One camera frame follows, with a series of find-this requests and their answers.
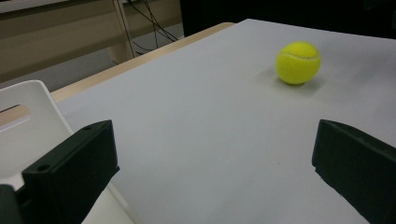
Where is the white plastic bin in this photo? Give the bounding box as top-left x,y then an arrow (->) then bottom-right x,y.
0,79 -> 135,224

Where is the black cable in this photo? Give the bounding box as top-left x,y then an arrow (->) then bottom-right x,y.
115,0 -> 138,60
126,0 -> 180,52

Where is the beige wooden furniture frame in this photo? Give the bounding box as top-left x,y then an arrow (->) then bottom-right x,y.
0,0 -> 183,84

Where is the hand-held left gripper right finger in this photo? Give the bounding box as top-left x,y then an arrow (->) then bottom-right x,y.
311,119 -> 396,224

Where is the dark curtain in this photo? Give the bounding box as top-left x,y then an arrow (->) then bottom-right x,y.
179,0 -> 396,40

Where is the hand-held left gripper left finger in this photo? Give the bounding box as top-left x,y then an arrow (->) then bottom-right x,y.
21,119 -> 120,224

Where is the yellow tennis ball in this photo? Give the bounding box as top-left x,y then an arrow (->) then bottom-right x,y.
275,41 -> 322,86

